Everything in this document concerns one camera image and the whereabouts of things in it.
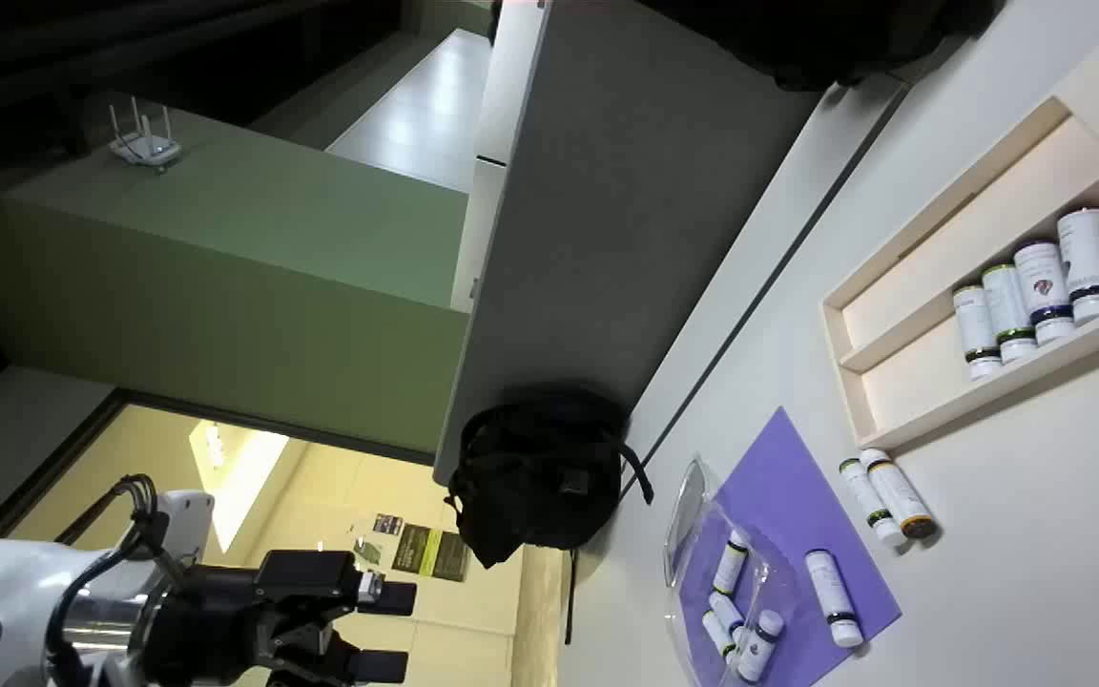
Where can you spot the dark wall poster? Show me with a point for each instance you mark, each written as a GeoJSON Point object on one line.
{"type": "Point", "coordinates": [411, 549]}
{"type": "Point", "coordinates": [449, 556]}

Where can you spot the small white bottle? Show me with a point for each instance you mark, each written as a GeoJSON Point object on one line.
{"type": "Point", "coordinates": [726, 612]}
{"type": "Point", "coordinates": [729, 564]}
{"type": "Point", "coordinates": [715, 640]}
{"type": "Point", "coordinates": [761, 648]}

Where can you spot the wooden tray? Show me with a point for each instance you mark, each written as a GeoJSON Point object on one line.
{"type": "Point", "coordinates": [955, 230]}

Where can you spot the purple mat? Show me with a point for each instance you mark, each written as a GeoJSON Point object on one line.
{"type": "Point", "coordinates": [818, 510]}

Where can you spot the white bottle with yellow end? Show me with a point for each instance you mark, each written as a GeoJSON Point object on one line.
{"type": "Point", "coordinates": [898, 489]}

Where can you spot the grey desk partition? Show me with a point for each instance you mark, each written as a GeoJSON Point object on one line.
{"type": "Point", "coordinates": [628, 215]}

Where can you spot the white bottle with dark band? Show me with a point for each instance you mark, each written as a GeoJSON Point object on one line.
{"type": "Point", "coordinates": [976, 330]}
{"type": "Point", "coordinates": [833, 598]}
{"type": "Point", "coordinates": [1090, 261]}
{"type": "Point", "coordinates": [869, 499]}
{"type": "Point", "coordinates": [1009, 309]}
{"type": "Point", "coordinates": [1042, 293]}

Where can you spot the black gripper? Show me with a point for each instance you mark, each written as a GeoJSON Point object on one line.
{"type": "Point", "coordinates": [229, 617]}

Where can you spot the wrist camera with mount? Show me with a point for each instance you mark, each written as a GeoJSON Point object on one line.
{"type": "Point", "coordinates": [189, 519]}

